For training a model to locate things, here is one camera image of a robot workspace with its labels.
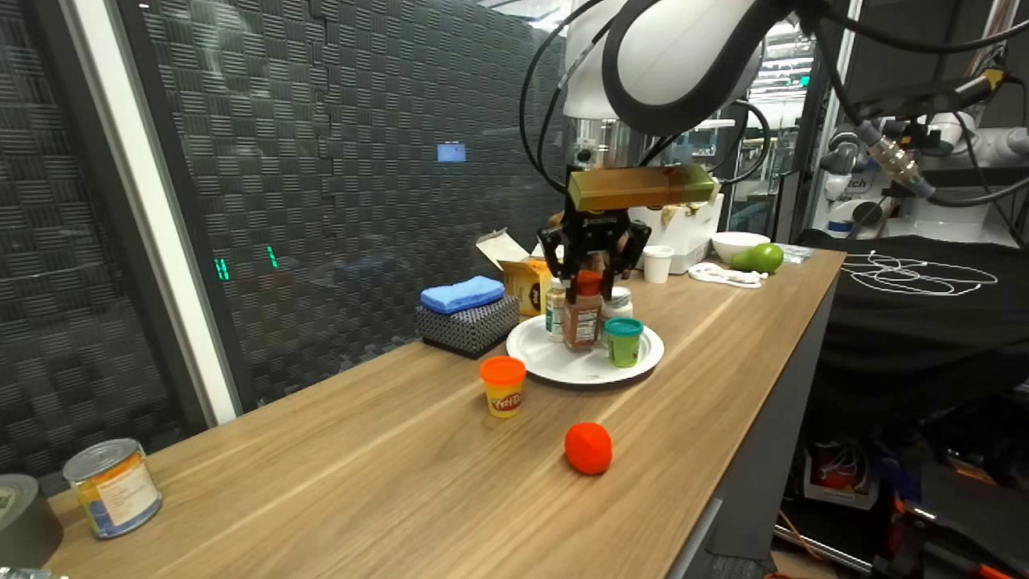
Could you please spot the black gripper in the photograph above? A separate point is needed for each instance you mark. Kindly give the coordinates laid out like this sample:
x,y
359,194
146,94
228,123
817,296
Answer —
x,y
595,236

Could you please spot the brown spice bottle orange cap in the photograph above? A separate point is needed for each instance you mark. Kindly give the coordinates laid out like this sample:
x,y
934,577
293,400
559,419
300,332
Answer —
x,y
583,324

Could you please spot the white bottle yellow label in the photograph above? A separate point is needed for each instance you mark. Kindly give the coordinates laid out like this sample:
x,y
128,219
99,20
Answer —
x,y
554,313

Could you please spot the small tub teal lid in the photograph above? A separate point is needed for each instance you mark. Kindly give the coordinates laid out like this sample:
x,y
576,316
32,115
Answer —
x,y
625,341

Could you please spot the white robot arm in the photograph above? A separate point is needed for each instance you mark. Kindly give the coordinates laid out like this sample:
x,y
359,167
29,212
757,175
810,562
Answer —
x,y
685,52

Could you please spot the white round plate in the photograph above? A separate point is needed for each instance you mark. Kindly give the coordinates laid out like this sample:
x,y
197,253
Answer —
x,y
559,363

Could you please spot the yellow open tea box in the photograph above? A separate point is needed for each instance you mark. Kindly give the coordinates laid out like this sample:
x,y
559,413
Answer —
x,y
526,288

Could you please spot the white paper cup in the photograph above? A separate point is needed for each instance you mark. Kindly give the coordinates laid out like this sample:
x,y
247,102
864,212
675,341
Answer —
x,y
658,265

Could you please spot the white jug container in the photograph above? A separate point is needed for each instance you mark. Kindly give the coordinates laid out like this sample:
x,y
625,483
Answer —
x,y
685,229

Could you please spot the blue folded cloth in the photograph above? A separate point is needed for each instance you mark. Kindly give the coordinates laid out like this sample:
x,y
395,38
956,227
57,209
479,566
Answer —
x,y
461,295

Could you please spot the yellow tub orange lid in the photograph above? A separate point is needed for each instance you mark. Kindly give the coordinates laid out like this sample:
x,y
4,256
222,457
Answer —
x,y
504,393

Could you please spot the white bowl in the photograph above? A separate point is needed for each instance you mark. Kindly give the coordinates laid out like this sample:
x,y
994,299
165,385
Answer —
x,y
735,243

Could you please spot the orange red ball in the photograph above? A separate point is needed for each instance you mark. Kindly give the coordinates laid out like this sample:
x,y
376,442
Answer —
x,y
589,447

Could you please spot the green fruit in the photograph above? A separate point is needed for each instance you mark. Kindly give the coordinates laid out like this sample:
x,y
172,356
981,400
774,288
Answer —
x,y
763,258

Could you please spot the red box on floor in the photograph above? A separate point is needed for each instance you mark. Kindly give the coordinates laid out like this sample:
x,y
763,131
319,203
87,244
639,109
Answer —
x,y
838,470

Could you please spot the orange blue bag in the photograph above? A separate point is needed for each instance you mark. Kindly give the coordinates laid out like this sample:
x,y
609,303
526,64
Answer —
x,y
897,516

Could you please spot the labelled tin can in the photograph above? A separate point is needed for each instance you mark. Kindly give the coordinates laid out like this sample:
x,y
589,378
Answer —
x,y
117,492

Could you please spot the dark grey tape roll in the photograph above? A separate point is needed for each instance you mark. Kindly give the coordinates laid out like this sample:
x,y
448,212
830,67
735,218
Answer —
x,y
24,525

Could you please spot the yellow wrist-mounted camera box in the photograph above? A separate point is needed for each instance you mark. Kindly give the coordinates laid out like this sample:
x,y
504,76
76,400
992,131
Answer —
x,y
645,184

